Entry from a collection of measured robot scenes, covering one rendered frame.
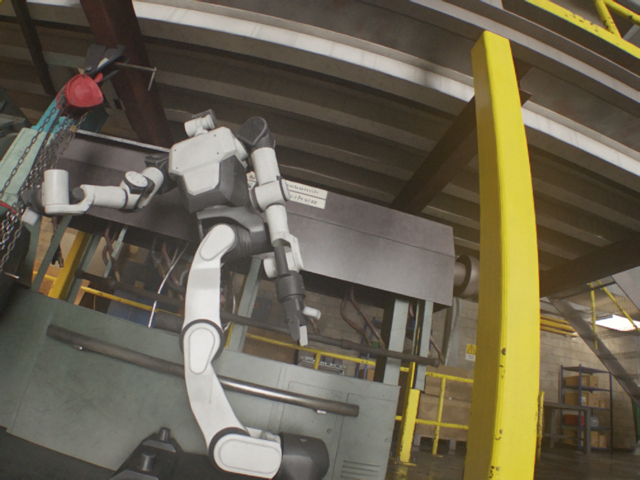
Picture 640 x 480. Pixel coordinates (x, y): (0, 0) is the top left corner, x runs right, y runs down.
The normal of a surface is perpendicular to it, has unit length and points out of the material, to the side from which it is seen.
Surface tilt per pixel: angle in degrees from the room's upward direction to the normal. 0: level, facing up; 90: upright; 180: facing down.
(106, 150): 78
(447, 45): 180
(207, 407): 90
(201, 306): 90
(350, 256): 90
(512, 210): 90
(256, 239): 110
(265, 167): 101
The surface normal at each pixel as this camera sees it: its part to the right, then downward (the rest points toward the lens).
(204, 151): -0.15, -0.21
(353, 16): -0.21, 0.91
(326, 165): 0.15, -0.33
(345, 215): 0.19, -0.51
